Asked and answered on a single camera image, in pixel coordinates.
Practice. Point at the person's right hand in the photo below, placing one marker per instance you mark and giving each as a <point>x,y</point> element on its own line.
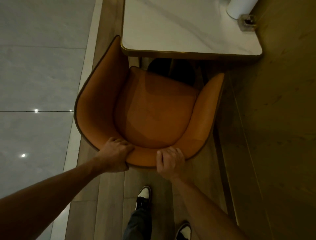
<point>172,163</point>

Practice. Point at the person's left hand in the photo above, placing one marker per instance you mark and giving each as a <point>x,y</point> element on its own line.
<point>113,155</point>

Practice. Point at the person's left thumb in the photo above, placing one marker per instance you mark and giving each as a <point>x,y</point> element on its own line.
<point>129,150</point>

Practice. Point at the person's right thumb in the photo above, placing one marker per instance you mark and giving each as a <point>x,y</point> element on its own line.
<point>159,159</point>

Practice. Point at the orange leather armchair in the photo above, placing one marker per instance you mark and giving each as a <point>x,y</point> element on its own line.
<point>153,108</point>

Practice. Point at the person's right forearm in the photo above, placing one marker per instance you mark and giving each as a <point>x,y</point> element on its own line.
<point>205,210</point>

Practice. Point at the person's left forearm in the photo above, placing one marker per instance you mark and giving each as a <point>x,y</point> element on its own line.
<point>47,195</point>

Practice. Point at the person's left shoe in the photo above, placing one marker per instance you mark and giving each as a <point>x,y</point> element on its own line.
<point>143,196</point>

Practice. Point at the person's shoe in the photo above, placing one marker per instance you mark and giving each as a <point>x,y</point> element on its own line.
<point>143,196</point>
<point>184,232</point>

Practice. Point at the person's left trouser leg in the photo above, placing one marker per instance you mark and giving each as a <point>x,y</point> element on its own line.
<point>138,226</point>

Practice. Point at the person's right shoe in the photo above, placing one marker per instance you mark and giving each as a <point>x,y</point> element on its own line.
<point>184,232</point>

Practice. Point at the white marble table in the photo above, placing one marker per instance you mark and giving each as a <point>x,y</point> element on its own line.
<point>190,27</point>

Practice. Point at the clear glass ashtray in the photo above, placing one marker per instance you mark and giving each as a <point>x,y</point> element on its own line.
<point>247,22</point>

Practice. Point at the white cylindrical container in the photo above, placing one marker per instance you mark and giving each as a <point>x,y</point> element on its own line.
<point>240,8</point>

